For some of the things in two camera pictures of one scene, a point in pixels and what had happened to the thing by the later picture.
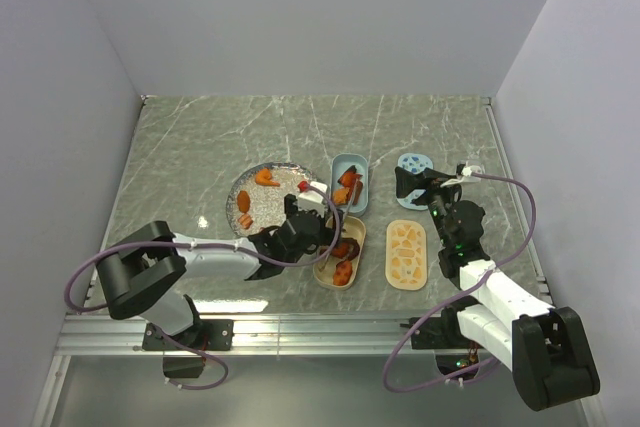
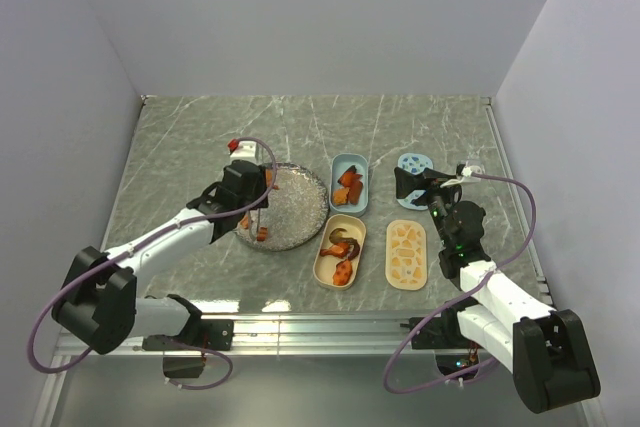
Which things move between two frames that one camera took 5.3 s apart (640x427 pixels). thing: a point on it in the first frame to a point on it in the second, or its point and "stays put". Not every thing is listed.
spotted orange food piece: [342, 272] stays put
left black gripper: [326, 234] to [260, 187]
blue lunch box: [340, 162] stays put
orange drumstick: [341, 251] stays put
